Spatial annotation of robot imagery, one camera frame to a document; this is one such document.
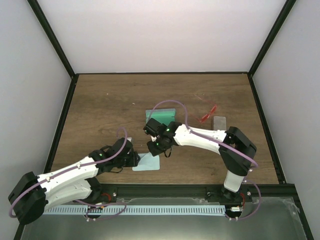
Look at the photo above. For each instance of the blue-grey glasses case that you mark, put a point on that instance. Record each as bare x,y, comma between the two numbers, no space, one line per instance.
219,123

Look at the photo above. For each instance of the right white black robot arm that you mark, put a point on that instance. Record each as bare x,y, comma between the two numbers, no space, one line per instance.
235,149

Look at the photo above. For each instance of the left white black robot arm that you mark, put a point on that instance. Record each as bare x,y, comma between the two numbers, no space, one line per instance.
35,194

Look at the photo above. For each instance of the black aluminium frame rail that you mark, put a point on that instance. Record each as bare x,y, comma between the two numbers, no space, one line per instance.
212,192

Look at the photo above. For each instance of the light blue cloth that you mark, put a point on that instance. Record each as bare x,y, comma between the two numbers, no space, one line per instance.
147,163

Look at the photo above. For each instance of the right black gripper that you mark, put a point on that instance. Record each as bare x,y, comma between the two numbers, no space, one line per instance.
155,151

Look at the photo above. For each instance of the green glasses case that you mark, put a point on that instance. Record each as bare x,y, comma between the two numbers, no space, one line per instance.
164,116

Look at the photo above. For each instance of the red sunglasses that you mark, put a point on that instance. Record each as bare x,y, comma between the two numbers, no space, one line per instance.
206,116

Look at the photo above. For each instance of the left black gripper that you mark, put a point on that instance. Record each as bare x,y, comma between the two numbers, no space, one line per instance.
134,161

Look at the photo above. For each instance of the light blue slotted cable duct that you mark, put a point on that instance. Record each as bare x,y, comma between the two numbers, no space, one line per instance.
140,210

